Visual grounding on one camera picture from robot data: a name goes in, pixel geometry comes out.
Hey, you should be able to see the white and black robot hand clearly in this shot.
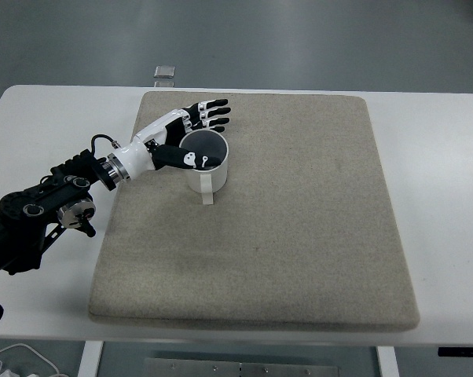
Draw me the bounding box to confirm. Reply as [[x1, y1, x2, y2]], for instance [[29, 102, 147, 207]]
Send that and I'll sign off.
[[116, 97, 232, 179]]

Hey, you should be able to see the white HOME cup with handle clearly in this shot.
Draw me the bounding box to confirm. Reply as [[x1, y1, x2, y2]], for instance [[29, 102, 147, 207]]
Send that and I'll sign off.
[[180, 131, 230, 206]]

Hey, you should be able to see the beige fabric mat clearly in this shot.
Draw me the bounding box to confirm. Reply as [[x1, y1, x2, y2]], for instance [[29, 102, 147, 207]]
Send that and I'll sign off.
[[86, 90, 421, 335]]

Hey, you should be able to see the white table leg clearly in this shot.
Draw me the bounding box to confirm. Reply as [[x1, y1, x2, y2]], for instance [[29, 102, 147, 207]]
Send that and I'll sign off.
[[376, 345, 398, 377], [78, 340, 104, 377]]

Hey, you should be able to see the grey metal plate with screws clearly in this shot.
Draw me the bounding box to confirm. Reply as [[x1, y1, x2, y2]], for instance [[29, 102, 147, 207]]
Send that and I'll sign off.
[[143, 357, 339, 377]]

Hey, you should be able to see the black table control panel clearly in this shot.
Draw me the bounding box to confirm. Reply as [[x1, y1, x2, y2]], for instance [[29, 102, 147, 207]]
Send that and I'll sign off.
[[437, 346, 473, 358]]

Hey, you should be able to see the white cable on floor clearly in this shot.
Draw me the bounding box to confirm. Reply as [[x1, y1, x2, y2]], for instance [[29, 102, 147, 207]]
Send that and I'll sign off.
[[0, 342, 61, 377]]

